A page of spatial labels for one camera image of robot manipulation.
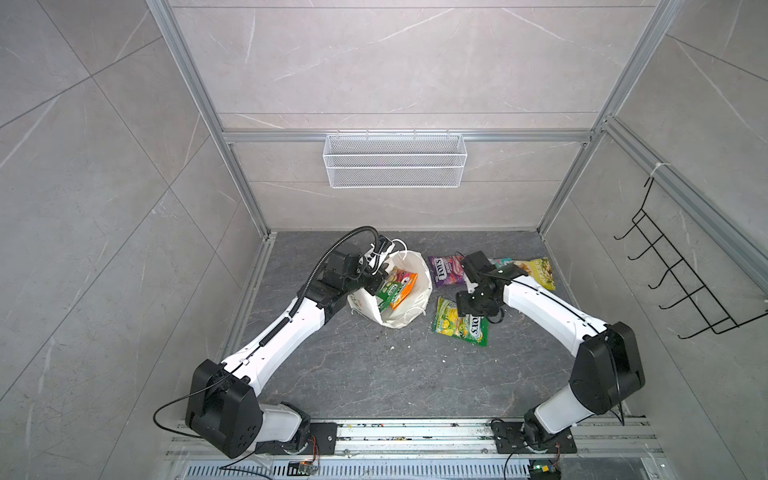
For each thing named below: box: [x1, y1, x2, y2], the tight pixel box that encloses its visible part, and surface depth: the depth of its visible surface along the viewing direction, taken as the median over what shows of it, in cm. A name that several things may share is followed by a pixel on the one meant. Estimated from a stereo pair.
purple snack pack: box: [428, 255, 466, 288], surface depth 106 cm
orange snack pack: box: [390, 269, 419, 310], surface depth 92 cm
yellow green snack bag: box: [513, 257, 556, 291], surface depth 104 cm
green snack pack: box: [376, 282, 402, 313], surface depth 92 cm
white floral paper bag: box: [347, 250, 433, 329], surface depth 84 cm
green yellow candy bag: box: [432, 297, 489, 347], surface depth 92 cm
